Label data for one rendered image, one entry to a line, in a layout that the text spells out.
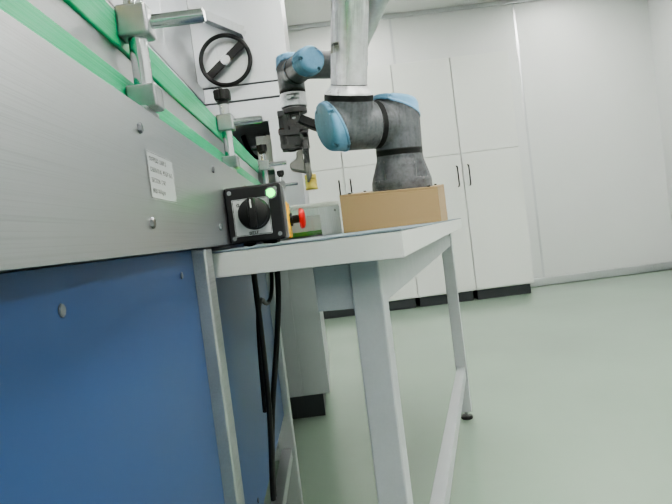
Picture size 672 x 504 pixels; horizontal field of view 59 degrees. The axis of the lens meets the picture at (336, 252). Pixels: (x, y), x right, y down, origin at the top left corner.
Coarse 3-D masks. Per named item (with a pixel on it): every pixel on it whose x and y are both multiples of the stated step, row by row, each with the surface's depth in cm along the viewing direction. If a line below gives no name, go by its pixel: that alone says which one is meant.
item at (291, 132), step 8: (280, 112) 167; (288, 112) 166; (296, 112) 168; (304, 112) 169; (280, 120) 169; (288, 120) 168; (296, 120) 167; (280, 128) 168; (288, 128) 167; (296, 128) 168; (304, 128) 166; (280, 136) 166; (288, 136) 166; (296, 136) 166; (280, 144) 167; (288, 144) 166; (296, 144) 166
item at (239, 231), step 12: (228, 192) 82; (240, 192) 82; (252, 192) 82; (264, 192) 82; (276, 192) 82; (228, 204) 82; (240, 204) 82; (276, 204) 82; (228, 216) 82; (276, 216) 82; (228, 228) 83; (240, 228) 82; (264, 228) 82; (276, 228) 83; (288, 228) 90; (240, 240) 82; (252, 240) 83; (264, 240) 83; (276, 240) 87
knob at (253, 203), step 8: (248, 200) 79; (256, 200) 80; (240, 208) 80; (248, 208) 79; (256, 208) 80; (264, 208) 80; (240, 216) 80; (248, 216) 79; (256, 216) 80; (264, 216) 80; (248, 224) 80; (256, 224) 79; (264, 224) 82
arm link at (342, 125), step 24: (336, 0) 130; (360, 0) 129; (336, 24) 131; (360, 24) 131; (336, 48) 133; (360, 48) 132; (336, 72) 134; (360, 72) 134; (336, 96) 134; (360, 96) 134; (336, 120) 133; (360, 120) 136; (336, 144) 137; (360, 144) 139
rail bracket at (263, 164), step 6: (264, 144) 156; (258, 150) 156; (264, 150) 156; (264, 156) 156; (258, 162) 156; (264, 162) 156; (270, 162) 157; (276, 162) 156; (282, 162) 156; (264, 168) 156; (264, 174) 156; (264, 180) 156
